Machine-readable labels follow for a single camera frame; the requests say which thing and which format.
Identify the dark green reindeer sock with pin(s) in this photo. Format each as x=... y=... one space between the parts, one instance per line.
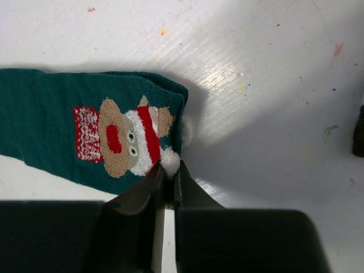
x=102 y=130

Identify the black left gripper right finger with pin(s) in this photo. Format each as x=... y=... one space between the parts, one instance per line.
x=212 y=238

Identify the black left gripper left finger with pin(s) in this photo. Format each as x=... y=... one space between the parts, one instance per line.
x=129 y=233

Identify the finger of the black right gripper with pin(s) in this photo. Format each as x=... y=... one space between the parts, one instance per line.
x=358 y=136

